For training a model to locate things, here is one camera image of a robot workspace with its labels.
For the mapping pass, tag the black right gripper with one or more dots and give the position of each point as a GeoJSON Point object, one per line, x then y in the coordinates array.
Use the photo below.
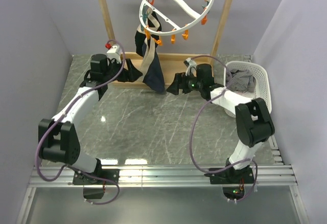
{"type": "Point", "coordinates": [180, 82]}

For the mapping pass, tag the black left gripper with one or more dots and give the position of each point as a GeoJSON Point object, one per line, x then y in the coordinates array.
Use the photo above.
{"type": "Point", "coordinates": [131, 74]}

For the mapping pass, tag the navy blue underwear beige waistband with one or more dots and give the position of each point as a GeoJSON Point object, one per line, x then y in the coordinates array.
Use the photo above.
{"type": "Point", "coordinates": [151, 69]}

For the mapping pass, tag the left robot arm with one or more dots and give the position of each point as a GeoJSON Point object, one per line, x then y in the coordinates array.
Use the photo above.
{"type": "Point", "coordinates": [58, 139]}

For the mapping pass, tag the wooden hanger stand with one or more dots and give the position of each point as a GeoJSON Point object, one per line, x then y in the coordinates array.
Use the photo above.
{"type": "Point", "coordinates": [171, 62]}

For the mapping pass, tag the black hanging underwear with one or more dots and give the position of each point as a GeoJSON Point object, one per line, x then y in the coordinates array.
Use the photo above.
{"type": "Point", "coordinates": [141, 42]}

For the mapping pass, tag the orange clip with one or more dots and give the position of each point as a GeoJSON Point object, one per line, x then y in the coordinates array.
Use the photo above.
{"type": "Point", "coordinates": [185, 35]}
{"type": "Point", "coordinates": [173, 39]}
{"type": "Point", "coordinates": [147, 33]}
{"type": "Point", "coordinates": [204, 20]}
{"type": "Point", "coordinates": [158, 41]}

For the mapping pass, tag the white round clip hanger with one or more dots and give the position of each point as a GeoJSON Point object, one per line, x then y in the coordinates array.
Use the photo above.
{"type": "Point", "coordinates": [167, 17]}

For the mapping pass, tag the grey striped garment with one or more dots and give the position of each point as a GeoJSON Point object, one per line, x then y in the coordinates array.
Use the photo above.
{"type": "Point", "coordinates": [242, 81]}

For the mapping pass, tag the white perforated laundry basket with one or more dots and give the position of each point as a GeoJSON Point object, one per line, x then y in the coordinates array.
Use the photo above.
{"type": "Point", "coordinates": [262, 88]}

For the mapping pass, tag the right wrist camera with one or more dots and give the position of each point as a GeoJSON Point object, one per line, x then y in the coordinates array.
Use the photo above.
{"type": "Point", "coordinates": [190, 66]}

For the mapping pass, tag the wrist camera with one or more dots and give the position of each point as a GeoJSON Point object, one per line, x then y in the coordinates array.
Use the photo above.
{"type": "Point", "coordinates": [190, 66]}
{"type": "Point", "coordinates": [114, 52]}

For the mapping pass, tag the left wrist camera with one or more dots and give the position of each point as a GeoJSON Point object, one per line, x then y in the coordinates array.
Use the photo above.
{"type": "Point", "coordinates": [114, 52]}

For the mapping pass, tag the aluminium mounting rail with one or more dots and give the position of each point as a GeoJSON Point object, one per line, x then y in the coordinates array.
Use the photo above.
{"type": "Point", "coordinates": [167, 194]}

